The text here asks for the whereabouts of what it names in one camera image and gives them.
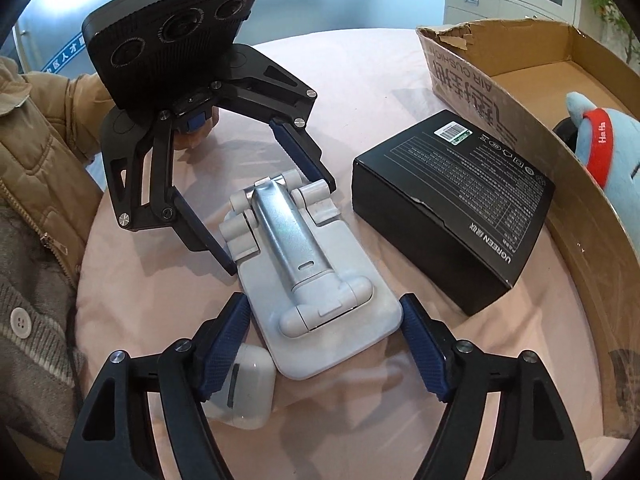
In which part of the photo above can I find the pink tablecloth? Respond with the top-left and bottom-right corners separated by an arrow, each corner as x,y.
75,25 -> 631,480

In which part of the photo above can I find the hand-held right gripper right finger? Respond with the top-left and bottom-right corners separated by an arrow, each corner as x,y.
398,294 -> 583,480

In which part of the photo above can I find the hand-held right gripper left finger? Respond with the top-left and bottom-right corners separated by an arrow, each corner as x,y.
72,292 -> 252,480

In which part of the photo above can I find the white folding phone stand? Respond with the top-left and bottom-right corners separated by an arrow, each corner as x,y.
218,170 -> 404,381

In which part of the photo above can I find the black product box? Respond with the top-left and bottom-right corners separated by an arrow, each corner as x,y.
351,109 -> 557,317

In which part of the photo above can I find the blue plush toy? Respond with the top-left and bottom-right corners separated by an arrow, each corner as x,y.
565,91 -> 640,241

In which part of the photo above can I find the person's left forearm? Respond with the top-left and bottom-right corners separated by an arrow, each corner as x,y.
0,55 -> 118,201

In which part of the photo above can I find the person's left hand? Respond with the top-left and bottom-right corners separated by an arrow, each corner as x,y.
170,107 -> 222,153

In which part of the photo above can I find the brown cardboard box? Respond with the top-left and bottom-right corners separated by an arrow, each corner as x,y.
416,19 -> 640,441

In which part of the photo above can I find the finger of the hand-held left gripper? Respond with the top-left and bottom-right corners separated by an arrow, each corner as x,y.
215,57 -> 337,194
105,115 -> 237,277

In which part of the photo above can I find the white earbuds case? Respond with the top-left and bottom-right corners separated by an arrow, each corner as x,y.
202,342 -> 278,430

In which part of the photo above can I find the grey knit cardigan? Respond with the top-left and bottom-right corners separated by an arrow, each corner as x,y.
0,200 -> 103,416

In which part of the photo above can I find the small leafy plant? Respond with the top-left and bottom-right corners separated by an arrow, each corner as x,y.
582,0 -> 640,66

